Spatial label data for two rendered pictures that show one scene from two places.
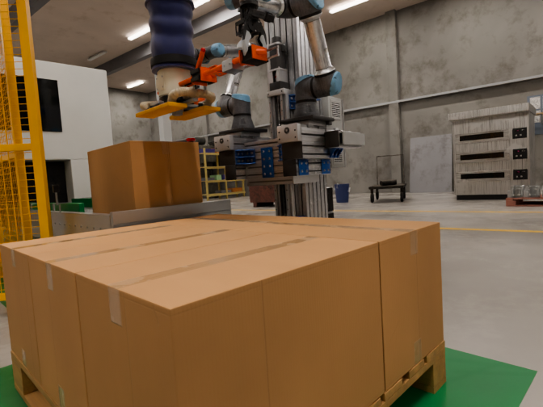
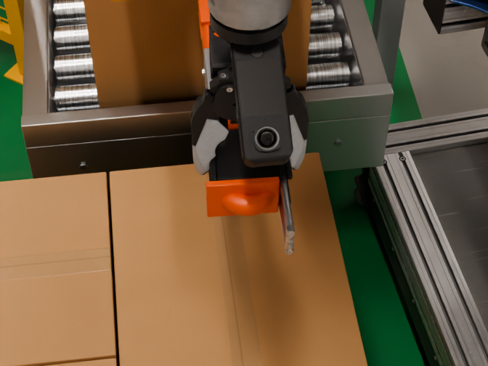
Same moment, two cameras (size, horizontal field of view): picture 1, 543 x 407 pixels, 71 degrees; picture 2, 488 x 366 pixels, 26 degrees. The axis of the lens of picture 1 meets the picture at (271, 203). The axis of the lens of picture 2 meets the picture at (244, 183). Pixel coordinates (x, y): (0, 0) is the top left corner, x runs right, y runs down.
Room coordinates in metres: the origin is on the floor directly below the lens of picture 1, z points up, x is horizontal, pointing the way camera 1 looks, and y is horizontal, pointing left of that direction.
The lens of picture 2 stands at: (0.95, -0.41, 2.03)
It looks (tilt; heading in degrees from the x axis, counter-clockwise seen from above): 50 degrees down; 38
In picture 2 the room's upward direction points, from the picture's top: straight up
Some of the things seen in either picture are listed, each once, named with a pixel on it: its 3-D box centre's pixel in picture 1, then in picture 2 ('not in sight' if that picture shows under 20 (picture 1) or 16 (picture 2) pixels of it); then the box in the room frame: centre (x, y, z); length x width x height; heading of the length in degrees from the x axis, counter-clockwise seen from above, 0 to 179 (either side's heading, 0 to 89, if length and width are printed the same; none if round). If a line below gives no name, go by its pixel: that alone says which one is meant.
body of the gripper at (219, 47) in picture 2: (248, 20); (247, 51); (1.54, 0.04, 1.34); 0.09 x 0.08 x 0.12; 42
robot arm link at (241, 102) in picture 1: (240, 104); not in sight; (2.49, 0.16, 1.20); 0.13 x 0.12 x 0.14; 51
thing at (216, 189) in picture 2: (253, 55); (239, 168); (1.51, 0.04, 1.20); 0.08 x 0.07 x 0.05; 43
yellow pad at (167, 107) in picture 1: (159, 107); not in sight; (1.89, 0.51, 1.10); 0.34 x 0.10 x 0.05; 43
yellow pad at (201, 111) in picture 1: (193, 111); not in sight; (2.02, 0.38, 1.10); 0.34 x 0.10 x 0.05; 43
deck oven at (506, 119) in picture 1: (492, 155); not in sight; (7.90, -4.61, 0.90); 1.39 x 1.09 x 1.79; 50
